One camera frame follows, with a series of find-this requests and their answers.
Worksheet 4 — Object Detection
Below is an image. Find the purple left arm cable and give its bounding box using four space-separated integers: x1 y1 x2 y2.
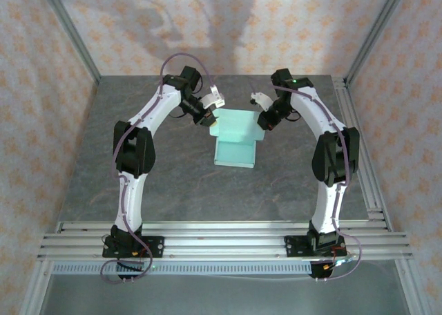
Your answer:
99 52 217 285

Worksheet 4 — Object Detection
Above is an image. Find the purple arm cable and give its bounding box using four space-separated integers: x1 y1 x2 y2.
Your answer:
250 82 363 284
99 52 217 285

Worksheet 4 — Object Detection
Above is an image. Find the aluminium frame post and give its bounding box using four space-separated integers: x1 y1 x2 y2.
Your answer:
37 0 102 85
343 0 412 88

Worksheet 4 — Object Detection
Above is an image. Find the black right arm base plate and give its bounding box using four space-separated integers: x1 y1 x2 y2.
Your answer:
285 234 346 260

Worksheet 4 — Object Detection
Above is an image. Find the aluminium frame leg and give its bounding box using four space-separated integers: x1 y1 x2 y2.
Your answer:
393 259 427 315
20 259 52 315

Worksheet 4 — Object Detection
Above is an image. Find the aluminium side rail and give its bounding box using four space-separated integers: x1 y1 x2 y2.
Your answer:
331 78 394 232

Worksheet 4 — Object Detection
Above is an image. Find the light teal paper box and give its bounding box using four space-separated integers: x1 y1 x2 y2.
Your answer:
209 108 267 169

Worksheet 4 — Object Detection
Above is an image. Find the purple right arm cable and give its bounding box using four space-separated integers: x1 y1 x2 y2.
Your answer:
250 82 363 284

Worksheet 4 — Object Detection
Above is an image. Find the slotted grey cable duct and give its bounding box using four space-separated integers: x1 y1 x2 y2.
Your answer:
50 262 314 275

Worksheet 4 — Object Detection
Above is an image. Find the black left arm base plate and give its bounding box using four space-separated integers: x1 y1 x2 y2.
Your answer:
102 235 165 260

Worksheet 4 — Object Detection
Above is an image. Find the aluminium mounting rail beam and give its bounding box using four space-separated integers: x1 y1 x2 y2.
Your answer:
36 220 414 263

